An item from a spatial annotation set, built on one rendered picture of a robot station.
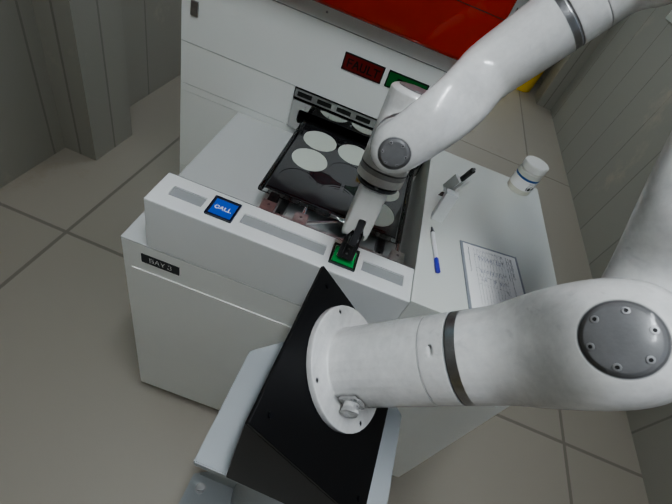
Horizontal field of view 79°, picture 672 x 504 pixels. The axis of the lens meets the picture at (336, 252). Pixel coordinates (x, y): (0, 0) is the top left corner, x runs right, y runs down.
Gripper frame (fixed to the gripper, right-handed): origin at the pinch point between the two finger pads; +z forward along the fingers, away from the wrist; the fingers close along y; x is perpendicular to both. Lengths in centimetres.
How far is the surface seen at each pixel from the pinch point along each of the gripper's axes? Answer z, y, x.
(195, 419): 98, -13, -24
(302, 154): 1.1, -38.6, -19.3
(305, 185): 3.7, -26.7, -14.6
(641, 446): 83, -67, 166
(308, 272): 6.5, 3.2, -5.6
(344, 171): 1.1, -38.7, -6.8
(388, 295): 4.3, 3.7, 10.7
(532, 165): -17, -48, 41
